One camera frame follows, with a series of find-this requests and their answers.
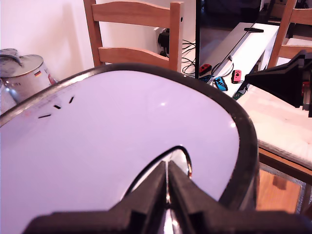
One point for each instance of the black flat television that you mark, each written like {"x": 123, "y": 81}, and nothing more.
{"x": 219, "y": 14}

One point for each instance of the black sensor bar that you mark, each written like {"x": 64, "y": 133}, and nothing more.
{"x": 253, "y": 30}

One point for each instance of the pink game controller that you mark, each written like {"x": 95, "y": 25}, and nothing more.
{"x": 237, "y": 76}

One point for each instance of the wooden chair with cushion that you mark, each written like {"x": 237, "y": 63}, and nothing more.
{"x": 280, "y": 190}

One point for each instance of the white seat cushion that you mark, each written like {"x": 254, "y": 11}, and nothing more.
{"x": 278, "y": 122}

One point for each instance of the wooden chair with slats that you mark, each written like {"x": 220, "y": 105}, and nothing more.
{"x": 285, "y": 22}
{"x": 136, "y": 12}

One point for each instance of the white low media bench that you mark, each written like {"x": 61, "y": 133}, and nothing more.
{"x": 251, "y": 48}

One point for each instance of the blue game controller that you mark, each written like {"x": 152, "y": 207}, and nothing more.
{"x": 221, "y": 83}

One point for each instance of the steel pot with lid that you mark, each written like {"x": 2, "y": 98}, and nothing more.
{"x": 26, "y": 78}

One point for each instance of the black power plug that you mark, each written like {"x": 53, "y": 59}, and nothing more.
{"x": 163, "y": 40}

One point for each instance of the black rice cooker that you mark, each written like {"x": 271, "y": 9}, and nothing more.
{"x": 109, "y": 122}

